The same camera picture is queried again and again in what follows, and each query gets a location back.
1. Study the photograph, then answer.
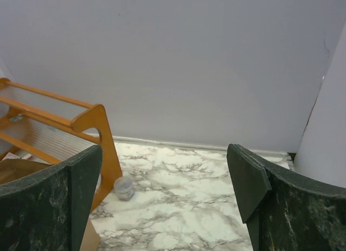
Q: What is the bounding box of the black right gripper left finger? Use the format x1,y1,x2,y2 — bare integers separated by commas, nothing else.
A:
1,145,102,250

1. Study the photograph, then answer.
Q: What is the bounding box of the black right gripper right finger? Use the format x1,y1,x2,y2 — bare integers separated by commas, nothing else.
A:
227,144,345,250

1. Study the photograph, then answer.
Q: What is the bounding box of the brown paper bag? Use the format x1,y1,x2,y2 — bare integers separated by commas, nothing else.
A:
1,159,101,250

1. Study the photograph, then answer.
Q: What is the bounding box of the white red small card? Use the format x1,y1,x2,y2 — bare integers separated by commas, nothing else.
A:
2,153,20,161

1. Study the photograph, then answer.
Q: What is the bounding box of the small clear plastic jar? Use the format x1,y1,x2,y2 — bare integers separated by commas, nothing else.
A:
114,176,135,201

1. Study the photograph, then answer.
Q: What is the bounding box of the orange wooden shelf rack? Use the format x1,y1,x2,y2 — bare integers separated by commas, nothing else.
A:
1,77,123,210

